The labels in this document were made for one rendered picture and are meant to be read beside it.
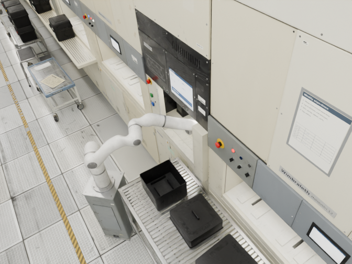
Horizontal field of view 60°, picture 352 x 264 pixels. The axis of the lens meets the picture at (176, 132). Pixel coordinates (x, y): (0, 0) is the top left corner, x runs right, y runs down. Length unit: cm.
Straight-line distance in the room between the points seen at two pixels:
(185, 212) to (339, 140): 134
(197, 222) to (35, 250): 184
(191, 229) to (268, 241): 52
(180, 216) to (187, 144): 70
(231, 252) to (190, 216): 44
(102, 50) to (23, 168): 176
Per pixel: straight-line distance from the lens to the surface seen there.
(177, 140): 270
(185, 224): 224
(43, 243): 350
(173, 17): 186
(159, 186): 254
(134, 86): 342
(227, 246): 201
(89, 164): 232
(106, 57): 398
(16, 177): 417
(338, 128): 122
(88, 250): 328
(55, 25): 469
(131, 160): 377
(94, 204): 276
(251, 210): 230
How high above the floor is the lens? 284
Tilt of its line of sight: 45 degrees down
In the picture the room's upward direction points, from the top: 6 degrees counter-clockwise
